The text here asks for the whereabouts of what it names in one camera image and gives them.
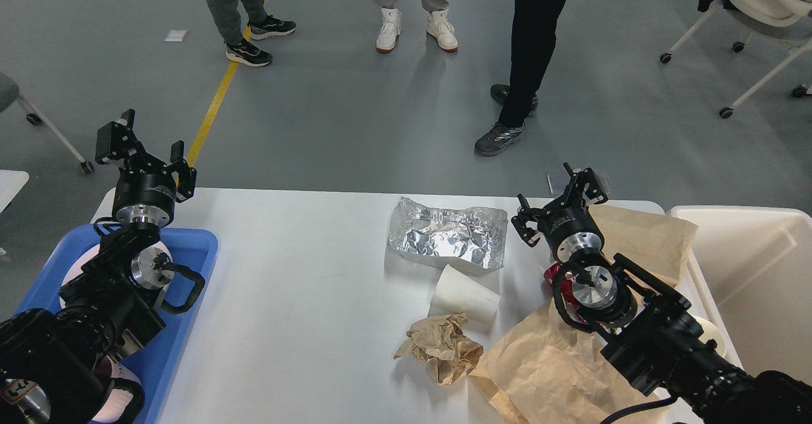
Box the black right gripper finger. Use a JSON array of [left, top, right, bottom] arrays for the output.
[[511, 194, 546, 248], [550, 162, 608, 212]]

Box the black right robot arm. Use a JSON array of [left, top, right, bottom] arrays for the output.
[[511, 163, 811, 423]]

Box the white rolling chair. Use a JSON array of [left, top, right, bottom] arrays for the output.
[[659, 0, 811, 119]]

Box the white side table corner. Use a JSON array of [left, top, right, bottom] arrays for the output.
[[0, 169, 29, 213]]

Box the brown paper bag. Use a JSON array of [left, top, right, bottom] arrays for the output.
[[589, 204, 698, 288]]

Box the person in grey trousers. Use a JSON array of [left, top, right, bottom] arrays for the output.
[[199, 0, 297, 68]]

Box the crumpled aluminium foil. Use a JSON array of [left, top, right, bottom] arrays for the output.
[[388, 197, 508, 276]]

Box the white paper on floor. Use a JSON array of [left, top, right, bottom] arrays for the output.
[[164, 29, 189, 43]]

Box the pink plate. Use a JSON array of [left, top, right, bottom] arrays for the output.
[[58, 239, 175, 312]]

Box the large brown paper sheet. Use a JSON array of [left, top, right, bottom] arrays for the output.
[[468, 297, 670, 424]]

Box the person in black trousers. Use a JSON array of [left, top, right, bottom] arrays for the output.
[[475, 0, 566, 157]]

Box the pink mug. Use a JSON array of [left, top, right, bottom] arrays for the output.
[[93, 357, 140, 423]]

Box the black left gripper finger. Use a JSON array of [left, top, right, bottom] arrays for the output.
[[166, 140, 197, 203], [95, 109, 150, 173]]

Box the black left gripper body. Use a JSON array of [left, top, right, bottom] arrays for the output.
[[112, 169, 177, 228]]

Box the white paper cup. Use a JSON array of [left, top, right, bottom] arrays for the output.
[[430, 265, 500, 324]]

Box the person with white sneakers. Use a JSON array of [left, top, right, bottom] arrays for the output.
[[366, 0, 459, 54]]

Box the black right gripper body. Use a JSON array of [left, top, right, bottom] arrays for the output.
[[537, 203, 604, 264]]

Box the white plastic bin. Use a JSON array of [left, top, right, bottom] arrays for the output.
[[669, 205, 811, 383]]

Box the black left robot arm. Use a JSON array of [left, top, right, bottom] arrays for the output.
[[1, 109, 206, 423]]

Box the crumpled brown paper ball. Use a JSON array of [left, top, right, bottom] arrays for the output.
[[393, 312, 484, 386]]

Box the blue plastic tray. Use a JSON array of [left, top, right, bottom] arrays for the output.
[[15, 224, 218, 423]]

